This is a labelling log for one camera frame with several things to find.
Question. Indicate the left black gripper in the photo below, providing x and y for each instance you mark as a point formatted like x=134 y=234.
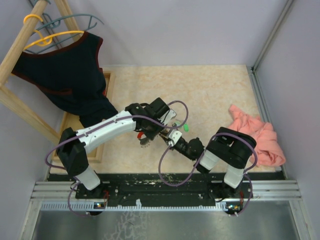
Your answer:
x=150 y=135

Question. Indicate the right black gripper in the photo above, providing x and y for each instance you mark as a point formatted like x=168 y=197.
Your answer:
x=172 y=147

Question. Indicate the green tag key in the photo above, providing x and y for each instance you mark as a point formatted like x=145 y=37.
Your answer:
x=186 y=127
x=177 y=124

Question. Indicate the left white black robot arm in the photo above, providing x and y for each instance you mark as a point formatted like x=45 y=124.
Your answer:
x=74 y=146

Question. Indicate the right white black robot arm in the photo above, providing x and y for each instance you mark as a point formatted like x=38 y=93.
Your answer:
x=229 y=146

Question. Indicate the pink cloth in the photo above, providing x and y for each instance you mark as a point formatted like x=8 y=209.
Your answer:
x=269 y=152

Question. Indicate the dark navy vest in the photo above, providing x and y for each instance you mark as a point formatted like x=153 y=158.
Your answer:
x=71 y=78

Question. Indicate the yellow plastic hanger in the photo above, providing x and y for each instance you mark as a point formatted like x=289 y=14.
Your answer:
x=42 y=37

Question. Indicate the teal plastic hanger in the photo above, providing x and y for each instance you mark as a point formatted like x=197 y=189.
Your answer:
x=64 y=30

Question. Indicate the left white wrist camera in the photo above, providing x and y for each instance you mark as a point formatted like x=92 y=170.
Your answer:
x=171 y=114

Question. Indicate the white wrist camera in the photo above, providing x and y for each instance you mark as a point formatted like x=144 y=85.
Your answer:
x=171 y=114
x=173 y=137

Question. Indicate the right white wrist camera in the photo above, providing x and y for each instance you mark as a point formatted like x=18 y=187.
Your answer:
x=173 y=137

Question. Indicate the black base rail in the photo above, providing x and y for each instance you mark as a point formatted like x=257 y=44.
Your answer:
x=124 y=189

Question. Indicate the aluminium frame post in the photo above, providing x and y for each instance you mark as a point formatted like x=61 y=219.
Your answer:
x=273 y=34

